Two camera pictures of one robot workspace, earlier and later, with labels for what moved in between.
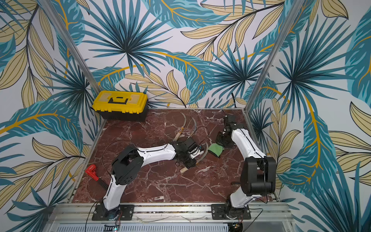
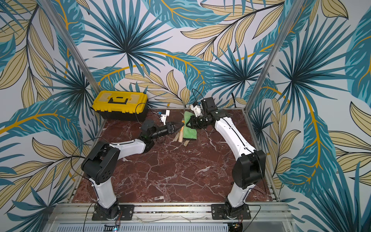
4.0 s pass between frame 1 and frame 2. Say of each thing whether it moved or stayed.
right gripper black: moved
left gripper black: moved
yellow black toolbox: stayed
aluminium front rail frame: stayed
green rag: moved
